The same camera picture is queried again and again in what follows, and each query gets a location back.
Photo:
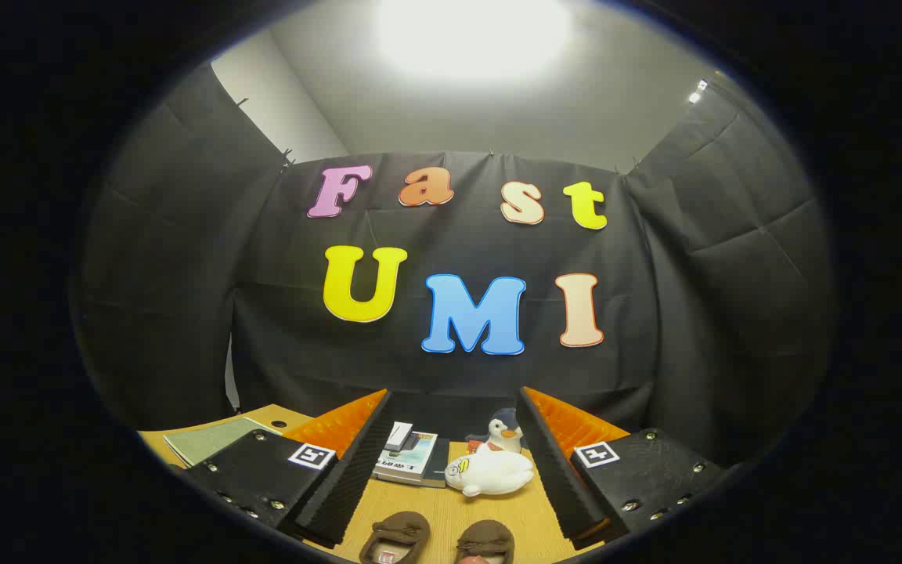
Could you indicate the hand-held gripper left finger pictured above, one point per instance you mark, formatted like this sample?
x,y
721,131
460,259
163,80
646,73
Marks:
x,y
349,478

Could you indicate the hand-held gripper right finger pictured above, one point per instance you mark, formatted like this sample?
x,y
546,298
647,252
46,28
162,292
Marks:
x,y
561,478

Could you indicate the brown fuzzy shoe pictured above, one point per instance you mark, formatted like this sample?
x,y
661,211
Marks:
x,y
486,539
395,533

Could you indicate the green fabric storage box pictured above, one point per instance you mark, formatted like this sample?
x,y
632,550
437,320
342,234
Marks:
x,y
208,440

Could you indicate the dark blue cover book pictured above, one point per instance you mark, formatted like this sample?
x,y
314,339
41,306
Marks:
x,y
398,435

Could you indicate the white seal plush toy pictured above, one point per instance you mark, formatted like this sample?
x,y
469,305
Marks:
x,y
494,474

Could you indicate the penguin plush toy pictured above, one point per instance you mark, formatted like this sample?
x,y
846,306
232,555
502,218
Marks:
x,y
506,427

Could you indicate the dark grey book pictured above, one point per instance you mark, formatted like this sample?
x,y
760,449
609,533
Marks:
x,y
441,462

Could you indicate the bright ceiling light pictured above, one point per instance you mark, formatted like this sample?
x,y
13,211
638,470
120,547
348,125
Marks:
x,y
474,31

